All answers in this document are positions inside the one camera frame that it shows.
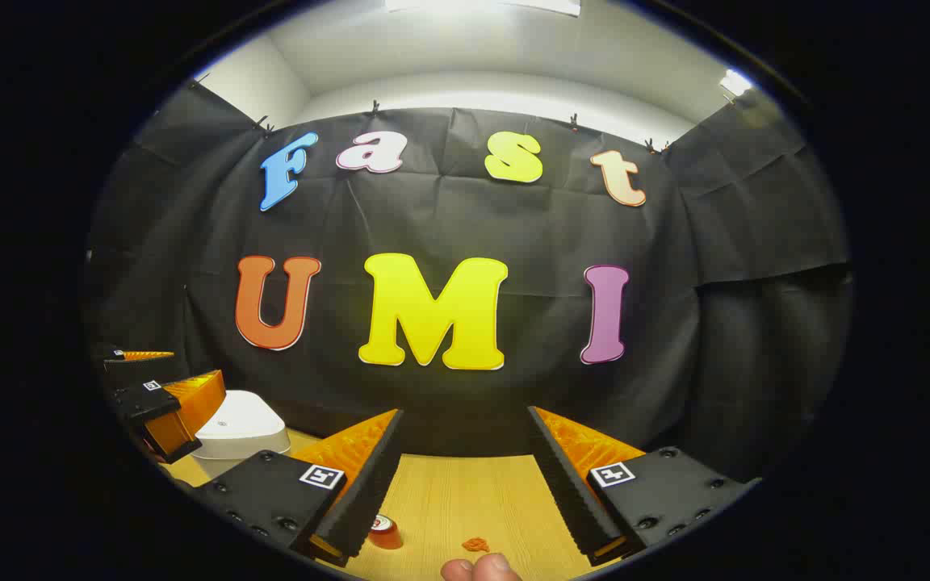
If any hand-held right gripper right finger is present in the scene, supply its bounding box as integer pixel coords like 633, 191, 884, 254
526, 406, 760, 566

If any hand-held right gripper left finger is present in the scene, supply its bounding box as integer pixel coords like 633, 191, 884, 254
182, 408, 405, 567

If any red pop can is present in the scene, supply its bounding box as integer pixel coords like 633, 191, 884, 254
367, 514, 404, 551

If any white desktop garbage bin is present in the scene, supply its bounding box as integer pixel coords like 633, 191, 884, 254
189, 390, 288, 483

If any wooden desktop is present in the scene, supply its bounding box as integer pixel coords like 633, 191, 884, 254
160, 428, 619, 581

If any black backdrop cloth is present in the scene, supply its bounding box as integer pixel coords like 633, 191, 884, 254
82, 81, 853, 485

